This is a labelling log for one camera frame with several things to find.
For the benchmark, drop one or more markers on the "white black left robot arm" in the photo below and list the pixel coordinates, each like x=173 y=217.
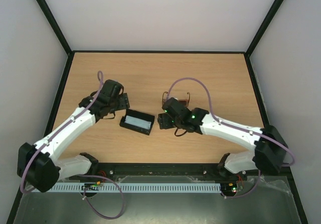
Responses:
x=39 y=164

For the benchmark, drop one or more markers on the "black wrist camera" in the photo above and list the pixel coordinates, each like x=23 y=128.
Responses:
x=112 y=89
x=175 y=109

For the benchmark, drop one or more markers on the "black enclosure frame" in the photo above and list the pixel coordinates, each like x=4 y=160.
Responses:
x=147 y=45

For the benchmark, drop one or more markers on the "light blue cleaning cloth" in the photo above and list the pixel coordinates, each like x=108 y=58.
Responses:
x=137 y=122

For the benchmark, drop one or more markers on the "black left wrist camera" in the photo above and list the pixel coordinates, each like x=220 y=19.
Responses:
x=112 y=89

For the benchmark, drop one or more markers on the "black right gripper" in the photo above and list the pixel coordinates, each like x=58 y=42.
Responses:
x=163 y=121

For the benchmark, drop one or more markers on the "black glasses case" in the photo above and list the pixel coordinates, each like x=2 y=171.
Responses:
x=140 y=115

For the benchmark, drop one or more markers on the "light blue slotted cable duct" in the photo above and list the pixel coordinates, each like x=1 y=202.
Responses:
x=138 y=188

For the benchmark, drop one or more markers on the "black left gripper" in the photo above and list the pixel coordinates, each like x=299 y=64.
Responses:
x=125 y=103

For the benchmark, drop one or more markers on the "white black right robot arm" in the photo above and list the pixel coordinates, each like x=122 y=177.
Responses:
x=265 y=147

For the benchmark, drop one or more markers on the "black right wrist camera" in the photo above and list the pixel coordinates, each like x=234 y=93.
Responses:
x=175 y=109

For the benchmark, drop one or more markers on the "brown translucent sunglasses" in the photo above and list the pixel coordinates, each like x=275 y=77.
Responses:
x=185 y=101

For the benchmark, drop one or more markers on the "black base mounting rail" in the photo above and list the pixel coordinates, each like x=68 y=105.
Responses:
x=116 y=171

